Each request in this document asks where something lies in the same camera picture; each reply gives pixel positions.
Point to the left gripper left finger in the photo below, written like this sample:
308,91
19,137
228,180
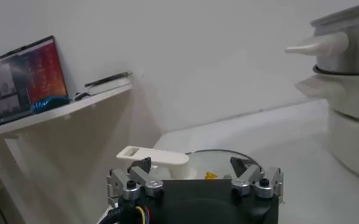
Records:
136,179

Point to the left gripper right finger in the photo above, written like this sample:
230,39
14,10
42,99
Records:
252,179

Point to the blue computer mouse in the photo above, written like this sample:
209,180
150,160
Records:
49,104

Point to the flat black device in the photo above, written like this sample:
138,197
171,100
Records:
109,79

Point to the open black laptop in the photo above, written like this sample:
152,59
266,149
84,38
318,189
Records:
27,76

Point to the white side table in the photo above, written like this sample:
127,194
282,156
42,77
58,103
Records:
60,112

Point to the flat white box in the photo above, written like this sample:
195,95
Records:
109,87

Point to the small black adapter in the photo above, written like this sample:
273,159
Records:
81,96

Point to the white electric cooking pot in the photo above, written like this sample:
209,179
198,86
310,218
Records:
350,137

